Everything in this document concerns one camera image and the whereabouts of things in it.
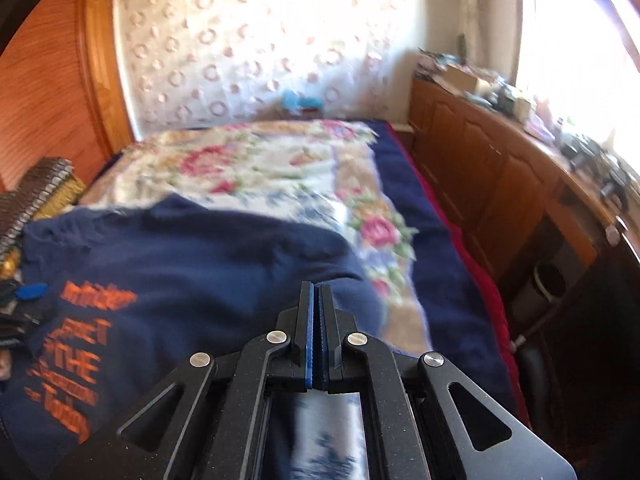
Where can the circle-patterned sheer curtain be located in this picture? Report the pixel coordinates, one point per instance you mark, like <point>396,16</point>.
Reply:
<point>250,35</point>

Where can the navy blue blanket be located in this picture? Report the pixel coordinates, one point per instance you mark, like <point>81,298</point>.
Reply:
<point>440,260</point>

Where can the cardboard box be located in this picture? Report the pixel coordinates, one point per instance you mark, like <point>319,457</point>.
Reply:
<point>462,79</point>

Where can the wooden cabinet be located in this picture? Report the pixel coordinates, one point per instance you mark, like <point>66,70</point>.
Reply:
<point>475,160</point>

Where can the yellow sunflower pillow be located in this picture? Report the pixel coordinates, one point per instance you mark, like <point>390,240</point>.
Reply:
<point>65,200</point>

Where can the pink floral blanket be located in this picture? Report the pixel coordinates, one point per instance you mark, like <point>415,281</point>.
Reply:
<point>250,170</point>

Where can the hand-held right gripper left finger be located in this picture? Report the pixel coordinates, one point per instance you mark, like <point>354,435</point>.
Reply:
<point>306,340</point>

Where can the white bin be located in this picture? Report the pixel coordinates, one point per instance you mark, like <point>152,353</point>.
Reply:
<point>549,284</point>

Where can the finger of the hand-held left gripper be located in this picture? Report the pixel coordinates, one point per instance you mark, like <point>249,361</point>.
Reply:
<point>31,290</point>

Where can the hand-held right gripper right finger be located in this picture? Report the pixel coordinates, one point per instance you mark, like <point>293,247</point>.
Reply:
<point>324,340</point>

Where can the wooden headboard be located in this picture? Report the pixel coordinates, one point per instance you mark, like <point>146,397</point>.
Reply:
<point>50,85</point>

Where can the navy patterned pillow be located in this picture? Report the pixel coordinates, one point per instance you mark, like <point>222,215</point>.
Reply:
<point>35,190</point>

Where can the navy t-shirt with orange print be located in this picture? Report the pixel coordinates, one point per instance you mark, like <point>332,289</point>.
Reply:
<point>175,270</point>

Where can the white cabinet knob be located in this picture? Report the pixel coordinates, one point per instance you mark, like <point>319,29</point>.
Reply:
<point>615,234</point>

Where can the blue plastic bag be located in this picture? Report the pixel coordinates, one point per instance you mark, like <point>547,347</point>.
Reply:
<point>300,101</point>

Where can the window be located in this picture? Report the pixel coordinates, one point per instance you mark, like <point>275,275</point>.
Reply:
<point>580,35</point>

